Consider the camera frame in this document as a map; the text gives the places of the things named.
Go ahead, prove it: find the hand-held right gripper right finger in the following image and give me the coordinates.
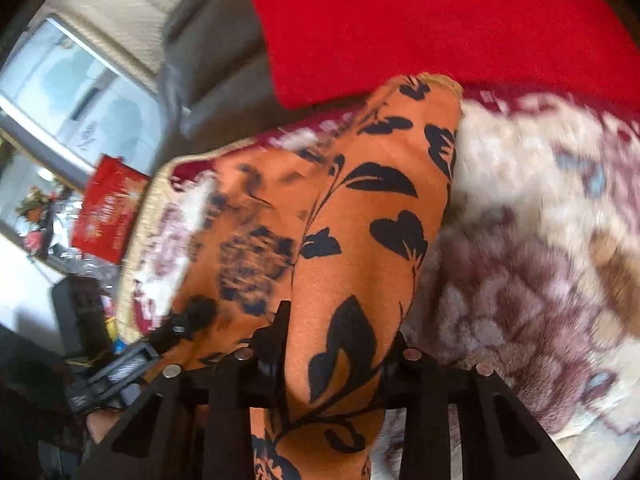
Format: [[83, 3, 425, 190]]
[[384, 332, 599, 480]]

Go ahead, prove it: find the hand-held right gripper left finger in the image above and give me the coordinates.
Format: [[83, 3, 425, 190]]
[[75, 301, 293, 480]]

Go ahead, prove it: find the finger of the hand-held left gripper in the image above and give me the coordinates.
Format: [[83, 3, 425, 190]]
[[149, 297, 219, 357]]

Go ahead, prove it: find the orange floral garment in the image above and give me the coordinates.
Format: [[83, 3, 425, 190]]
[[165, 74, 464, 480]]

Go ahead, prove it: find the person's left hand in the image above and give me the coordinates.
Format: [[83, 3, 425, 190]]
[[85, 406, 125, 445]]

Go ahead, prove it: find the black box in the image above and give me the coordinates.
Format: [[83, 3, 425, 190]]
[[50, 275, 117, 357]]

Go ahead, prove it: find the red printed gift box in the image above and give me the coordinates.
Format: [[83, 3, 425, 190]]
[[70, 154, 152, 265]]

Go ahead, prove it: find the flower bouquet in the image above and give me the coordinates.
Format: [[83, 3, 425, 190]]
[[14, 184, 72, 257]]

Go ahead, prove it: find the floral plush blanket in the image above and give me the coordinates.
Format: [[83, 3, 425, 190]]
[[117, 85, 640, 480]]

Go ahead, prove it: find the glass window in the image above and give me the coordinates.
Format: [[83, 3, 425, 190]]
[[0, 15, 167, 173]]

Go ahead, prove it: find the grey leather sofa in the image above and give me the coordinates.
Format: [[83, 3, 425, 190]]
[[160, 0, 321, 147]]

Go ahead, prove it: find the white pleated curtain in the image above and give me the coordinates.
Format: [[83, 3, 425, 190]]
[[44, 0, 237, 92]]

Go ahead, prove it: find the red folded garment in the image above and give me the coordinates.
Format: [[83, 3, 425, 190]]
[[239, 0, 640, 112]]

